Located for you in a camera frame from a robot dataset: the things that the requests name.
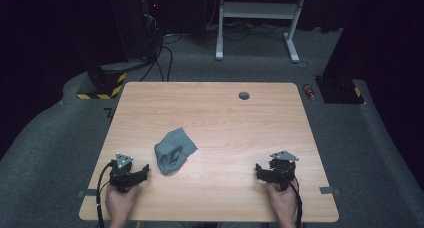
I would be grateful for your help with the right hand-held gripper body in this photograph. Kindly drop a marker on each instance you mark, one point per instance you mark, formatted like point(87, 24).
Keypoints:
point(282, 171)

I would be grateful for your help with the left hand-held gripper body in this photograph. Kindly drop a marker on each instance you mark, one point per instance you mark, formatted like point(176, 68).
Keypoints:
point(120, 174)

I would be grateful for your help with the grey-blue textured cloth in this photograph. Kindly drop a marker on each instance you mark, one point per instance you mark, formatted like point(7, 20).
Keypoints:
point(173, 151)

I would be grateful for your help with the person's left hand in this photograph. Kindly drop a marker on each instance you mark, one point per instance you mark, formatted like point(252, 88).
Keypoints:
point(120, 203)

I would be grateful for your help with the person's right hand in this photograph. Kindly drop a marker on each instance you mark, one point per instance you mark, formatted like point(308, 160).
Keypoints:
point(283, 203)

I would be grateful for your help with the grey tape strip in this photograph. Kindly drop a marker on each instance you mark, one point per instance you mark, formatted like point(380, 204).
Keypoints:
point(330, 190)
point(88, 193)

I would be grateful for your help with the grey round table grommet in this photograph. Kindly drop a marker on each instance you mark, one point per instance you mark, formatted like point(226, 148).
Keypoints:
point(244, 95)

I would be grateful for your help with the red can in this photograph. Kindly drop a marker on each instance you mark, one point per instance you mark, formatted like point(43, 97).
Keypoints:
point(309, 91)

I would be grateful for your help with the black yellow striped stand base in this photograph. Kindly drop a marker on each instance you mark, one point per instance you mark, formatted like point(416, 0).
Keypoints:
point(105, 83)

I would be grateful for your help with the black stand base yellow mark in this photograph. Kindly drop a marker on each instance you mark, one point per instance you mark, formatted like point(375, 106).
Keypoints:
point(340, 89)

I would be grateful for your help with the black equipment tower red light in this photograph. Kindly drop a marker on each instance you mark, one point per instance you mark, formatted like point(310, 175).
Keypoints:
point(150, 21)

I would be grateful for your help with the white metal stand frame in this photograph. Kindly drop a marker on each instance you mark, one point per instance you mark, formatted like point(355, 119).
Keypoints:
point(256, 10)

